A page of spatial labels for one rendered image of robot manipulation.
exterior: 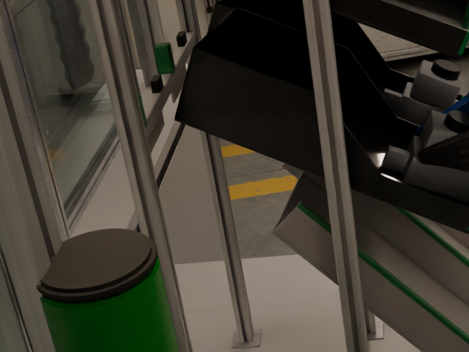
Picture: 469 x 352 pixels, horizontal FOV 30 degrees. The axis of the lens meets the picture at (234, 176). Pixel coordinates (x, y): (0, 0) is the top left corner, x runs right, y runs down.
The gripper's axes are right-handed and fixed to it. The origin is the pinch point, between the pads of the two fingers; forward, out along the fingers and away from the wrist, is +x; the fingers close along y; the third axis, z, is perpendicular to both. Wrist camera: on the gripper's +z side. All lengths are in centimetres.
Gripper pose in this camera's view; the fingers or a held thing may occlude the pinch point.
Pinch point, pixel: (455, 134)
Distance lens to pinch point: 82.0
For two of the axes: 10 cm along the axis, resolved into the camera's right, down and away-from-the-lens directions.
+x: -9.0, 2.8, 3.3
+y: -1.6, 4.9, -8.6
